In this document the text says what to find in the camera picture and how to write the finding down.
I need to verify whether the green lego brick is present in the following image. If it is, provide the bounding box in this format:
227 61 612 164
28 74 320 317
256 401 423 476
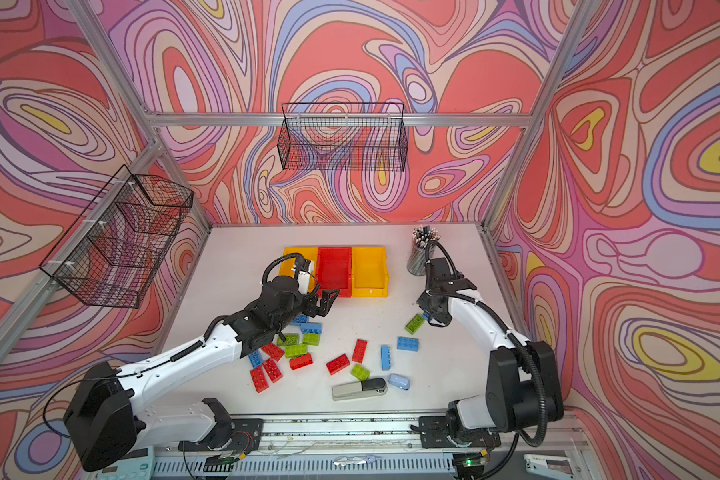
302 333 321 346
276 333 301 347
284 343 308 359
350 363 370 381
404 314 426 335

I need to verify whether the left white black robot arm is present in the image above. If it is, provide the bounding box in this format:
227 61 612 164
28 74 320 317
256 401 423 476
63 253 340 472

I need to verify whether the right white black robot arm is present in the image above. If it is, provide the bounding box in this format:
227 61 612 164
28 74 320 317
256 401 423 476
417 258 564 447

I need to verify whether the red plastic bin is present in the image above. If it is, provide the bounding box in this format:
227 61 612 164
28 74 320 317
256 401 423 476
317 247 352 298

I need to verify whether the left yellow plastic bin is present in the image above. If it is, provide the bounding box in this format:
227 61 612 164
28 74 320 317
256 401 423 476
279 247 318 288

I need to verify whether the yellow plastic bin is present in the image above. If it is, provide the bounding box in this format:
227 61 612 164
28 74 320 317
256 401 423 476
279 247 318 288
351 246 389 298

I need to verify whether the red lego brick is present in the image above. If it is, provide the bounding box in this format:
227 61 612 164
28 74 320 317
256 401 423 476
352 339 368 363
289 353 313 371
250 366 269 393
326 354 351 376
261 343 285 362
262 358 283 383

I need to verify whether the mesh cup of pencils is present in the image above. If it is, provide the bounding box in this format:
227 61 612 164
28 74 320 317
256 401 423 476
406 225 439 276

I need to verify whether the right yellow plastic bin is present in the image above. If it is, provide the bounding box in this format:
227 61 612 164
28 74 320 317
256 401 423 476
351 246 389 298

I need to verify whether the light blue computer mouse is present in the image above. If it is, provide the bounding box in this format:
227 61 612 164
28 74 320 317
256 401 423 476
388 373 411 391

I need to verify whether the grey black stapler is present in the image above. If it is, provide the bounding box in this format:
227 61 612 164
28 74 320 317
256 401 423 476
332 377 388 401

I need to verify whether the white label device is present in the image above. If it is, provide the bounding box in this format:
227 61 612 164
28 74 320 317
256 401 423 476
523 454 576 480

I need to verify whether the white calculator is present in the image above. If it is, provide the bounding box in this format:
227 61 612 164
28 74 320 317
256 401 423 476
96 447 155 480

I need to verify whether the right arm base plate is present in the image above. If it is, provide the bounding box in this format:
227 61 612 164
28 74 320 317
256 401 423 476
410 415 501 451

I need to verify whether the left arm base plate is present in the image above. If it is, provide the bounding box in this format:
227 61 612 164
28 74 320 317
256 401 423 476
178 418 264 454

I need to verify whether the back black wire basket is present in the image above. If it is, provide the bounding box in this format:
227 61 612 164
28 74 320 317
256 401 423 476
277 101 409 172

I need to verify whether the black wire basket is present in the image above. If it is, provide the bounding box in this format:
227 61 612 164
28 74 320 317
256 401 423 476
277 101 409 172
39 167 194 309

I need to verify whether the left black wire basket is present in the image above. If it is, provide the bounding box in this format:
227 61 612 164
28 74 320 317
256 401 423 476
39 167 194 309

